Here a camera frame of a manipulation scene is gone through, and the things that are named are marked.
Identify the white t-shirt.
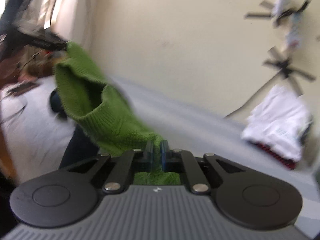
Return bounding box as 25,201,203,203
241,85,312,162

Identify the green knitted garment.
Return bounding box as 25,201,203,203
54,41,180,185

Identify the grey wall cable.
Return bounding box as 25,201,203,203
223,69,284,119

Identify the black tape cross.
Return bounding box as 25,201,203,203
263,46,316,96

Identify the beige curtain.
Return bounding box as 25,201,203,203
1,0,97,50

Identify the red black patterned garment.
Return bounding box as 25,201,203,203
249,119,313,170

